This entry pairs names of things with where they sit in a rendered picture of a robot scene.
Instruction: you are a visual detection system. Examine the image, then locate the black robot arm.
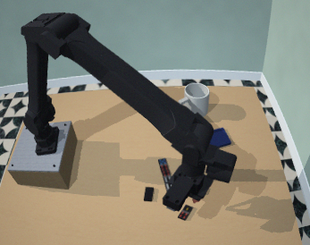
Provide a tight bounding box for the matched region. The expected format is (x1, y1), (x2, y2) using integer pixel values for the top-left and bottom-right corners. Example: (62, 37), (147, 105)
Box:
(21, 13), (237, 212)

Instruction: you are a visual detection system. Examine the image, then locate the dark blue flat rectangular pad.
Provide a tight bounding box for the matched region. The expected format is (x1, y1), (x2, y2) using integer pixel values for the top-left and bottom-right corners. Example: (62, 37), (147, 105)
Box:
(210, 127), (231, 148)

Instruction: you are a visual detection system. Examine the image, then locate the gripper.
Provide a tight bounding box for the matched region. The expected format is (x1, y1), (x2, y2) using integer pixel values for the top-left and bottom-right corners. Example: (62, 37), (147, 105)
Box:
(169, 170), (214, 204)

